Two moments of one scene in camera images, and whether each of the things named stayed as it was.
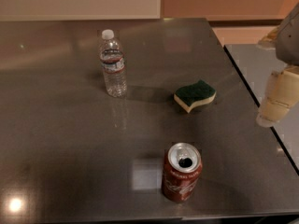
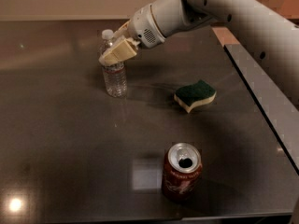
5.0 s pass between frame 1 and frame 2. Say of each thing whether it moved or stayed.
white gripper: moved
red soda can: stayed
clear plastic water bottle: stayed
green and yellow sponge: stayed
